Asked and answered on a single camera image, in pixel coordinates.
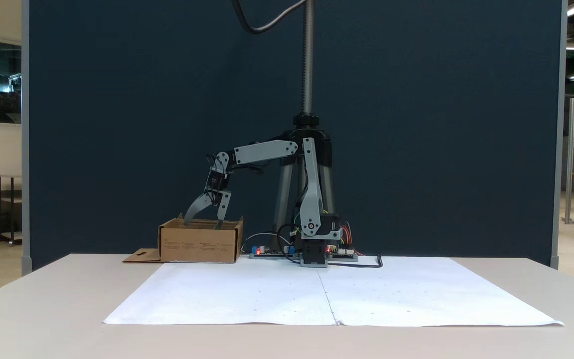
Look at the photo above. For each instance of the brown cardboard box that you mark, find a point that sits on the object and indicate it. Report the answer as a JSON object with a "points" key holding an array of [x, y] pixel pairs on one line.
{"points": [[200, 244]]}

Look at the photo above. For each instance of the blue circuit board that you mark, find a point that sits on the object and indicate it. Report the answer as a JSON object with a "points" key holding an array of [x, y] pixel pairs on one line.
{"points": [[272, 252]]}

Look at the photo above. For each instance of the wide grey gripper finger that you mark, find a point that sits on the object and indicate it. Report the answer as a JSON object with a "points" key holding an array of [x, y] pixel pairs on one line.
{"points": [[198, 205]]}

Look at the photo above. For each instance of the white paper sheet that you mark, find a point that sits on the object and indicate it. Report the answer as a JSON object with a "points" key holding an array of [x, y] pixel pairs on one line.
{"points": [[227, 294], [416, 294]]}

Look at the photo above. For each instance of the framed wall window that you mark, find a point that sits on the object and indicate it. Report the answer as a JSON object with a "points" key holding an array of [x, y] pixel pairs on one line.
{"points": [[7, 82]]}

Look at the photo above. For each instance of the black and grey tripod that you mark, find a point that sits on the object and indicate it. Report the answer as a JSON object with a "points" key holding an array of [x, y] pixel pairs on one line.
{"points": [[308, 75]]}

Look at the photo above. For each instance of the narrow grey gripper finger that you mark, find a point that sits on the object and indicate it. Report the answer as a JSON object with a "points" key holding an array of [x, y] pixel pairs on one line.
{"points": [[223, 207]]}

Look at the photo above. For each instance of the dark blue partition panel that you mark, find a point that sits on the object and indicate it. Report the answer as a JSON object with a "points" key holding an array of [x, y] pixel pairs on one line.
{"points": [[416, 124]]}

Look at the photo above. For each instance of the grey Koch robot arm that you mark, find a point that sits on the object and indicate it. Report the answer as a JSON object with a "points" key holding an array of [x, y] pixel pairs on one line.
{"points": [[312, 199]]}

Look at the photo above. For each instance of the black shelf rack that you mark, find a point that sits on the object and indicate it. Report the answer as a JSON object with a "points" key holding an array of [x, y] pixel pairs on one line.
{"points": [[4, 199]]}

